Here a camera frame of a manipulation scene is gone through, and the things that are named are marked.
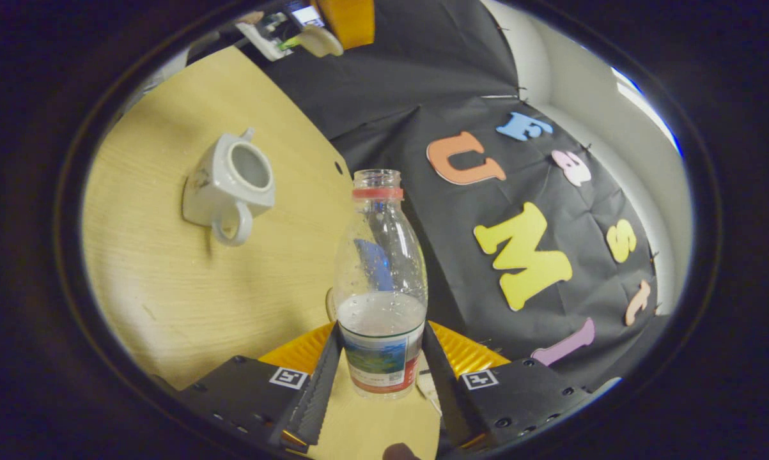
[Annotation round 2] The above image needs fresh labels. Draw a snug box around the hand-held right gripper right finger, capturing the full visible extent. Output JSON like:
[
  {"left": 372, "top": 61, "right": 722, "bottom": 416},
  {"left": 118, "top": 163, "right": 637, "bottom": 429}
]
[{"left": 421, "top": 321, "right": 594, "bottom": 454}]

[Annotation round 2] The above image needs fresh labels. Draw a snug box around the clear plastic water bottle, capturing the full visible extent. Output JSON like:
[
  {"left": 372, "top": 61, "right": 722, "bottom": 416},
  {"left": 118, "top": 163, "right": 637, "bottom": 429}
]
[{"left": 332, "top": 169, "right": 428, "bottom": 401}]

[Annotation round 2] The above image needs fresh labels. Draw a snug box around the black backdrop cloth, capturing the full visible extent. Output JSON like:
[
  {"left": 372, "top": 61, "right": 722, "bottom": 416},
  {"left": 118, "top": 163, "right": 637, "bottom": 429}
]
[{"left": 256, "top": 0, "right": 672, "bottom": 390}]

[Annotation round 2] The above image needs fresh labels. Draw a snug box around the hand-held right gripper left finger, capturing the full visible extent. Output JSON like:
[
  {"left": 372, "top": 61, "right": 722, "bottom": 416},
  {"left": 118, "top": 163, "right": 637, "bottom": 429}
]
[{"left": 175, "top": 321, "right": 345, "bottom": 454}]

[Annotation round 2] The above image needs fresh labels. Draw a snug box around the white side desk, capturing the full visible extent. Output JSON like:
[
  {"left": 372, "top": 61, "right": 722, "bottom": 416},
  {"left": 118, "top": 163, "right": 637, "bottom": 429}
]
[{"left": 236, "top": 19, "right": 295, "bottom": 63}]

